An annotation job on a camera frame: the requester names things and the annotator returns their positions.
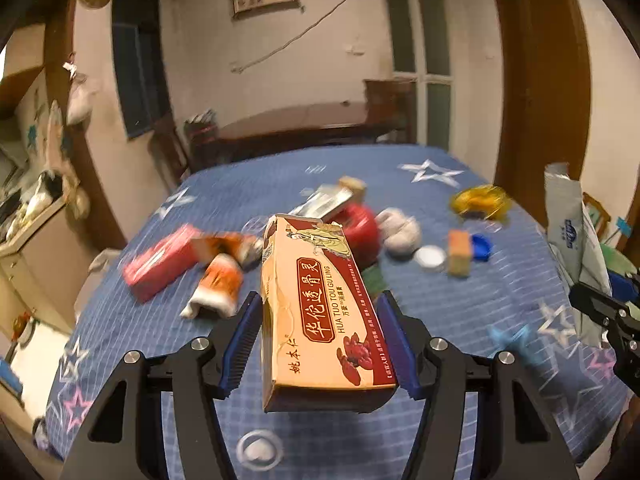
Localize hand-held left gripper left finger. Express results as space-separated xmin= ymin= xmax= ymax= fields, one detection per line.
xmin=60 ymin=291 xmax=264 ymax=480

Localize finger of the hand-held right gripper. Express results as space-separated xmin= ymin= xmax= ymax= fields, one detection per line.
xmin=609 ymin=272 xmax=640 ymax=303
xmin=569 ymin=282 xmax=632 ymax=332

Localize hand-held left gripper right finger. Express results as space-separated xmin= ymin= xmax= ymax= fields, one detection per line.
xmin=375 ymin=290 xmax=581 ymax=480

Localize green plastic basin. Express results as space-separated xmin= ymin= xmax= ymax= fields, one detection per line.
xmin=597 ymin=244 xmax=640 ymax=306

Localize orange white packet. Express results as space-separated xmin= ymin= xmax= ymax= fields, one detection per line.
xmin=192 ymin=232 xmax=263 ymax=266
xmin=180 ymin=252 xmax=243 ymax=320

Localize white blue plastic bag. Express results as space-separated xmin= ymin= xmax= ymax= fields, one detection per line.
xmin=544 ymin=162 xmax=613 ymax=346

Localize orange medicine box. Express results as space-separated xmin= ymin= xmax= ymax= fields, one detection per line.
xmin=261 ymin=213 xmax=399 ymax=414

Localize green wrapper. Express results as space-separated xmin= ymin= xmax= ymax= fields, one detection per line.
xmin=362 ymin=265 xmax=386 ymax=296

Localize yellow wooden chair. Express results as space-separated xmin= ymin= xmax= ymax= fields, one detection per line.
xmin=582 ymin=192 xmax=612 ymax=241

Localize white round lid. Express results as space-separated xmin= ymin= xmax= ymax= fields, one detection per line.
xmin=414 ymin=245 xmax=447 ymax=272

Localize blue star blanket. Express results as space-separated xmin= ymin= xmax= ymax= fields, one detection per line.
xmin=45 ymin=145 xmax=631 ymax=480

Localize small orange box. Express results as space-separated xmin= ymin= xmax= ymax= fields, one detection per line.
xmin=447 ymin=230 xmax=472 ymax=277

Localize red round container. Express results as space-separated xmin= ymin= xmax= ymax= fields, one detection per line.
xmin=332 ymin=202 xmax=383 ymax=267

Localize red cardboard box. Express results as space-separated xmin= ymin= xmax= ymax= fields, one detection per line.
xmin=122 ymin=224 xmax=203 ymax=303

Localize blue bottle cap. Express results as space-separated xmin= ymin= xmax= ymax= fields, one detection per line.
xmin=470 ymin=234 xmax=493 ymax=262

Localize yellow toy car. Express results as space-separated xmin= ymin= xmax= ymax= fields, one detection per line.
xmin=450 ymin=185 xmax=512 ymax=221

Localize small tan box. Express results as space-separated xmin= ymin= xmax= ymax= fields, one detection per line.
xmin=338 ymin=176 xmax=367 ymax=201

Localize dark wooden chair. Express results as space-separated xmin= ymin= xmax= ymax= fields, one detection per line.
xmin=150 ymin=125 xmax=192 ymax=186
xmin=362 ymin=79 xmax=418 ymax=143

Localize brown wooden door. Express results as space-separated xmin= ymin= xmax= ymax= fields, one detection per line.
xmin=489 ymin=0 xmax=593 ymax=226

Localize beige cabinet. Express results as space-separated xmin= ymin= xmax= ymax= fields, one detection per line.
xmin=0 ymin=200 xmax=126 ymax=336

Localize holder with items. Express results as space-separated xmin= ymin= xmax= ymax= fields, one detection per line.
xmin=184 ymin=110 xmax=219 ymax=145

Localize dark wooden table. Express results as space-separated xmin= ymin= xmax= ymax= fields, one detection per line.
xmin=192 ymin=102 xmax=401 ymax=166

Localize plush toys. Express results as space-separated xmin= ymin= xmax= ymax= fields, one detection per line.
xmin=20 ymin=167 xmax=92 ymax=223

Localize frosted glass door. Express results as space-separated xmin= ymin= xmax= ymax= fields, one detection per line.
xmin=380 ymin=0 xmax=455 ymax=148

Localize hanging white bag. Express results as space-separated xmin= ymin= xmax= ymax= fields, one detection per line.
xmin=64 ymin=62 xmax=101 ymax=126

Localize dark window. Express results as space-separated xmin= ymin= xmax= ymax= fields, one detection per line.
xmin=111 ymin=0 xmax=171 ymax=139

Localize wall cable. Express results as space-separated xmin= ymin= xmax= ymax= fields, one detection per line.
xmin=231 ymin=0 xmax=378 ymax=73

